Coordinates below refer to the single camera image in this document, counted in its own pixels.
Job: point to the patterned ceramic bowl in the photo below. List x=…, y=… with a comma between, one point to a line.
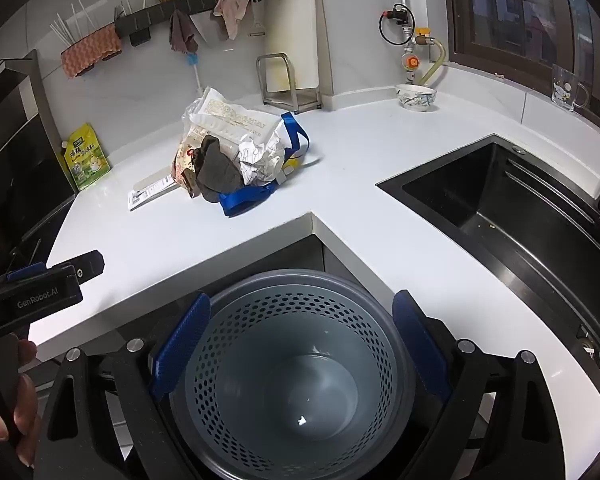
x=416, y=97

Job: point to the printed glass mug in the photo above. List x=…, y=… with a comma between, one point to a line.
x=567, y=90

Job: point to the grey perforated waste basket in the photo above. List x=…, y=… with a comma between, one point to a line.
x=290, y=360

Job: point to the bunch of white chopsticks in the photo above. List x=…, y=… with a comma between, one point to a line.
x=62, y=32

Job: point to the black gas shutoff valve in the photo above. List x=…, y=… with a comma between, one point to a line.
x=399, y=15

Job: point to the black wall rack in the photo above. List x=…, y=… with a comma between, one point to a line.
x=190, y=2

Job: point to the white bottle brush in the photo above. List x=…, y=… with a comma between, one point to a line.
x=192, y=60

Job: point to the brown framed window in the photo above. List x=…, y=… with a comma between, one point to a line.
x=510, y=10

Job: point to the green seasoning pouch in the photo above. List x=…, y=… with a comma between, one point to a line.
x=85, y=160

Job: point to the dark brown paper wad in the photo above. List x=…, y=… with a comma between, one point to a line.
x=220, y=170

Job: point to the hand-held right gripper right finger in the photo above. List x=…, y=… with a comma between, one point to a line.
x=420, y=350

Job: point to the metal board rack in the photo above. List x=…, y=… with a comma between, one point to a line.
x=290, y=96

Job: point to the black kitchen appliance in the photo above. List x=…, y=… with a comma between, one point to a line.
x=15, y=150

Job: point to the orange wavy dishcloth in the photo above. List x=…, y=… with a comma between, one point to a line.
x=87, y=50

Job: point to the white paper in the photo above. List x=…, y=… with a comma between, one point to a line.
x=257, y=160

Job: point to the black kitchen sink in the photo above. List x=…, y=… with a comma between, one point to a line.
x=505, y=200

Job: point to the orange gas regulator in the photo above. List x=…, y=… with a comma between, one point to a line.
x=411, y=62

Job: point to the patterned snack wrapper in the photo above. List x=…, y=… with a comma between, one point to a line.
x=182, y=165

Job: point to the person's left hand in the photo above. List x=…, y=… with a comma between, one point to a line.
x=27, y=400

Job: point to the white plastic package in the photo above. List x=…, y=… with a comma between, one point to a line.
x=230, y=120

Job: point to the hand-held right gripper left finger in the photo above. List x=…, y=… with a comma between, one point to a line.
x=180, y=345

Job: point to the brown rag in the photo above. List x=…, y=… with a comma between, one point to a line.
x=181, y=30

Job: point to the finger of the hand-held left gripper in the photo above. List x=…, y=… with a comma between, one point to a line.
x=87, y=263

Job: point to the pink rag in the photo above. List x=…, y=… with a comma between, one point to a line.
x=230, y=10

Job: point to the metal peeler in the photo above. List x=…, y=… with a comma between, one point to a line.
x=256, y=30

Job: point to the white cutting board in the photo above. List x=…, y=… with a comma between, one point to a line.
x=290, y=20

